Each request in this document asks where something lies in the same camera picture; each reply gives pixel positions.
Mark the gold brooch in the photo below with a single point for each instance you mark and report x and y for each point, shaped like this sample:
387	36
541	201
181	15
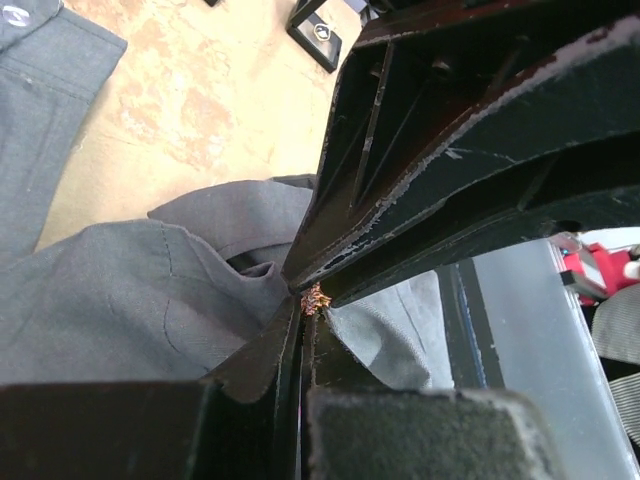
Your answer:
313	300

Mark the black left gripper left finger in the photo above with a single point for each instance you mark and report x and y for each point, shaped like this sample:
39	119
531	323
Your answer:
240	421

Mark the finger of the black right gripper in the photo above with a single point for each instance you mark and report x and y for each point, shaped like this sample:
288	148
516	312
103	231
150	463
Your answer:
500	200
400	140

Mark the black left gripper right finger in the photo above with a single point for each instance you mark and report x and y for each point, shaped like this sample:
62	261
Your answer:
354	427

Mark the black open box frame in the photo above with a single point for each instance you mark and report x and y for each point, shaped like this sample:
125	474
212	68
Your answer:
326	30

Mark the grey button-up shirt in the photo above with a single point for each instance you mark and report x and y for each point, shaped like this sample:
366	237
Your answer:
168	297

